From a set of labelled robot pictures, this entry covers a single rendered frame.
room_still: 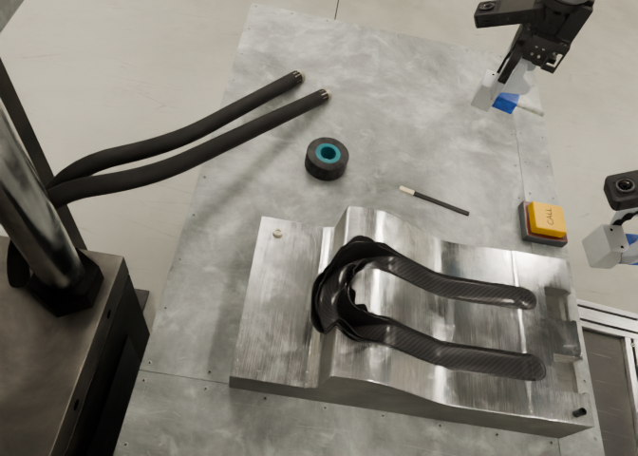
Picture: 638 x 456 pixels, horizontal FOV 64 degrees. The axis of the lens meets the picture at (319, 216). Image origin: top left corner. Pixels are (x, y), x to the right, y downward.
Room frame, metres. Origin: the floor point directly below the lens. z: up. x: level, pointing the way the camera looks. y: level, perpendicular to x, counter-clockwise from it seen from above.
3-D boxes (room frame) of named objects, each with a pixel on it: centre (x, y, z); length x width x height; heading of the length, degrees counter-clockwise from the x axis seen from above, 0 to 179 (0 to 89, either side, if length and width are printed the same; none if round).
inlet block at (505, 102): (0.80, -0.29, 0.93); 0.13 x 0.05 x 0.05; 80
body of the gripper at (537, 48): (0.81, -0.28, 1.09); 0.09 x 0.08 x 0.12; 80
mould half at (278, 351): (0.35, -0.18, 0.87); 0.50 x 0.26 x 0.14; 97
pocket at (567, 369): (0.31, -0.41, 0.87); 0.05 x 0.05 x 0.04; 7
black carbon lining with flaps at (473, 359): (0.34, -0.19, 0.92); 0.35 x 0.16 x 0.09; 97
